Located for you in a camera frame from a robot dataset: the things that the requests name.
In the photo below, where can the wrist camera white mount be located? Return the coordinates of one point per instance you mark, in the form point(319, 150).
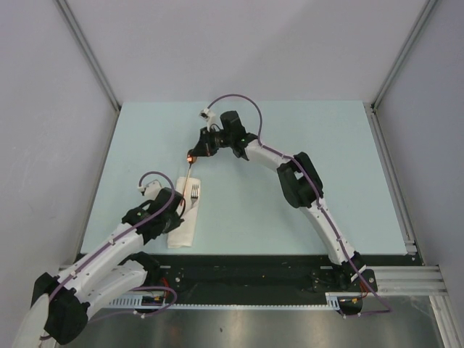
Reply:
point(150, 190)
point(209, 117)

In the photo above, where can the aluminium frame post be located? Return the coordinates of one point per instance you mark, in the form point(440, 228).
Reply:
point(413, 36)
point(78, 35)

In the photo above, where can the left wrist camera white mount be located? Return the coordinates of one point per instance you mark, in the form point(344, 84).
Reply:
point(150, 190)

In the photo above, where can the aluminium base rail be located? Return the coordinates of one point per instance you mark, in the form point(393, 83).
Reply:
point(410, 280)

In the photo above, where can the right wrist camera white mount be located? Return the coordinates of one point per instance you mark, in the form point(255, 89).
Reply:
point(209, 117)

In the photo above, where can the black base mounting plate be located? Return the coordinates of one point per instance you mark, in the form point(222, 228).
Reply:
point(184, 272)

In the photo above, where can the silver fork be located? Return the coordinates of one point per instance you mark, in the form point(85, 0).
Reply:
point(194, 197)

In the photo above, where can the white slotted cable duct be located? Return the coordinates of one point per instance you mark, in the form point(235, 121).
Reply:
point(152, 302)

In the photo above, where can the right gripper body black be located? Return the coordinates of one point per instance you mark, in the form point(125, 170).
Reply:
point(214, 141)

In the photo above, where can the white cloth napkin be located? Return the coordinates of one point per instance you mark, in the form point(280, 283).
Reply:
point(183, 236)

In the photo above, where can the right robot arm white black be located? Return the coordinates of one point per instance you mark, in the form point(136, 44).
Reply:
point(300, 183)

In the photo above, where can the right aluminium frame post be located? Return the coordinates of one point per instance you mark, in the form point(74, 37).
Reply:
point(413, 36)

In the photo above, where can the left aluminium frame post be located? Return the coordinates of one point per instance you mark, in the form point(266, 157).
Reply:
point(78, 35)

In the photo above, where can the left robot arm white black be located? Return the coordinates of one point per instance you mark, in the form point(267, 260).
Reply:
point(118, 265)

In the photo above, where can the copper spoon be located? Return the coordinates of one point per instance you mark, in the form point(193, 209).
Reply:
point(189, 170)

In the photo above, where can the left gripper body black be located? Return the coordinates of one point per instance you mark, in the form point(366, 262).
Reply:
point(172, 221)

